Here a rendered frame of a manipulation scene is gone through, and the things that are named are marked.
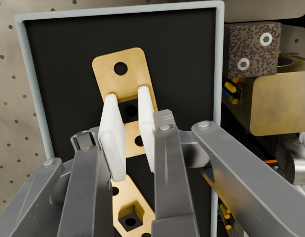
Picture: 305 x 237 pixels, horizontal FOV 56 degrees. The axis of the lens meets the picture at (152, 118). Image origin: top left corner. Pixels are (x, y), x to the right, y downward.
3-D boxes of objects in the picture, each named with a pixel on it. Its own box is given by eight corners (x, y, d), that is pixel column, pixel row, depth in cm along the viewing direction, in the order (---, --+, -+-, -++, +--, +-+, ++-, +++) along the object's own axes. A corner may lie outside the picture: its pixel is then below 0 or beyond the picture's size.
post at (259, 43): (193, 32, 65) (277, 75, 28) (172, 34, 65) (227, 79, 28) (193, 8, 63) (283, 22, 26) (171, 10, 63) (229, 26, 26)
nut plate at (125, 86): (166, 146, 23) (168, 154, 22) (121, 157, 24) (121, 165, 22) (142, 45, 20) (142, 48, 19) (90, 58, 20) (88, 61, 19)
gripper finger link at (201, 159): (157, 152, 13) (221, 138, 13) (151, 112, 18) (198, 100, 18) (164, 178, 14) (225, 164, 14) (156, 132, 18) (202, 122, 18)
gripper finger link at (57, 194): (108, 192, 14) (48, 207, 14) (112, 144, 18) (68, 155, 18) (99, 167, 13) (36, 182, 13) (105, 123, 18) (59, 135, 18)
